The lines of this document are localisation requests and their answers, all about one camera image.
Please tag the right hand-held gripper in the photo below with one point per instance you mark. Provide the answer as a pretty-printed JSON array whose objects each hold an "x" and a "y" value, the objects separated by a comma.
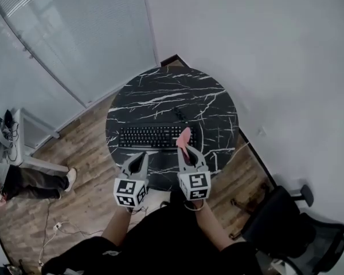
[{"x": 195, "y": 183}]

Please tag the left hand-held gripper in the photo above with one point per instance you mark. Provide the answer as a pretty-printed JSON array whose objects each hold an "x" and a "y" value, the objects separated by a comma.
[{"x": 130, "y": 192}]

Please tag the pink cloth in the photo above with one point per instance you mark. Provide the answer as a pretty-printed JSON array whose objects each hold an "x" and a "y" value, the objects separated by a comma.
[{"x": 184, "y": 139}]

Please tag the black keyboard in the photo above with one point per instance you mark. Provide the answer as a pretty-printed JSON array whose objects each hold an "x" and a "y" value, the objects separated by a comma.
[{"x": 149, "y": 137}]

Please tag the person's left forearm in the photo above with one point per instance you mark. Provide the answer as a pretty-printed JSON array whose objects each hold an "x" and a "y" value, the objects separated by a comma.
[{"x": 116, "y": 228}]

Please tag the person's right forearm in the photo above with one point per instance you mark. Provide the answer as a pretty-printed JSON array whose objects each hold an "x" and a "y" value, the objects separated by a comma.
[{"x": 213, "y": 228}]

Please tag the small black bar-shaped object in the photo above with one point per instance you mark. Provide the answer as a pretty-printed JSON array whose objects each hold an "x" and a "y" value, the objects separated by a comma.
[{"x": 180, "y": 114}]

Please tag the person's black clothing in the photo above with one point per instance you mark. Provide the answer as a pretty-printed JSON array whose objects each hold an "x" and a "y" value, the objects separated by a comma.
[{"x": 166, "y": 245}]

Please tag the white side table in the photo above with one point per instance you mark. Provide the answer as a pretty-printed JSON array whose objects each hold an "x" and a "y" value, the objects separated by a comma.
[{"x": 25, "y": 142}]

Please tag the black office chair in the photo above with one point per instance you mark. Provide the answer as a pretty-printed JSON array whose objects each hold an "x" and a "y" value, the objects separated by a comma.
[{"x": 283, "y": 225}]

